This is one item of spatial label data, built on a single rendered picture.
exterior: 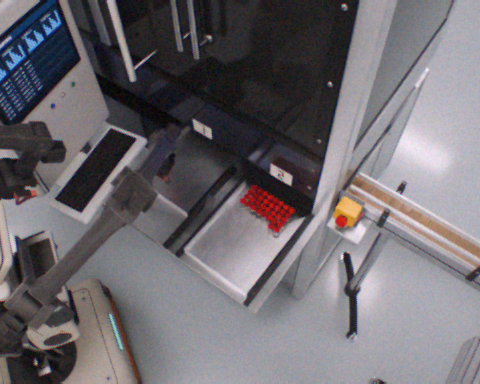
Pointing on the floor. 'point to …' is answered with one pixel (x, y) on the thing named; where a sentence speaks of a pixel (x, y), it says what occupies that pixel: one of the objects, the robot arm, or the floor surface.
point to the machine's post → (346, 122)
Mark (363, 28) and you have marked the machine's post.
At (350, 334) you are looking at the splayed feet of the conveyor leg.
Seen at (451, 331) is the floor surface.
